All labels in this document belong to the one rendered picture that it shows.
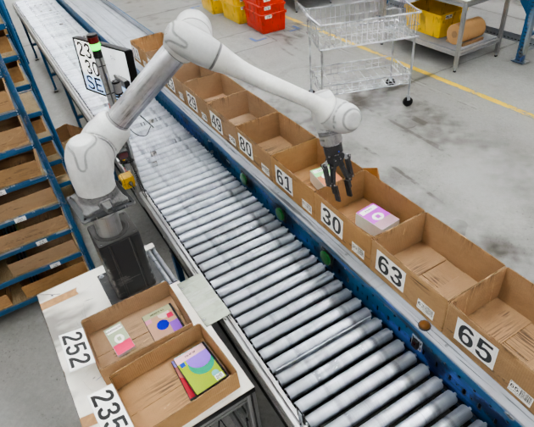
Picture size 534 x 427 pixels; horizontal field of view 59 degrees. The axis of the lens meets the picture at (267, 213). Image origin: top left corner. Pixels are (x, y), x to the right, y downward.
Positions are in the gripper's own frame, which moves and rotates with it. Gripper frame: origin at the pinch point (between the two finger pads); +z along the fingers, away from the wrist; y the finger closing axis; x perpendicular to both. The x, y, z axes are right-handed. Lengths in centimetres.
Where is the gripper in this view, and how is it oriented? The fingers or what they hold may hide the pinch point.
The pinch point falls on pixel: (342, 191)
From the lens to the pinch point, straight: 195.5
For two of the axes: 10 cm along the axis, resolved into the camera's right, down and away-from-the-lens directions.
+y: -8.6, 3.8, -3.4
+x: 4.4, 2.0, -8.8
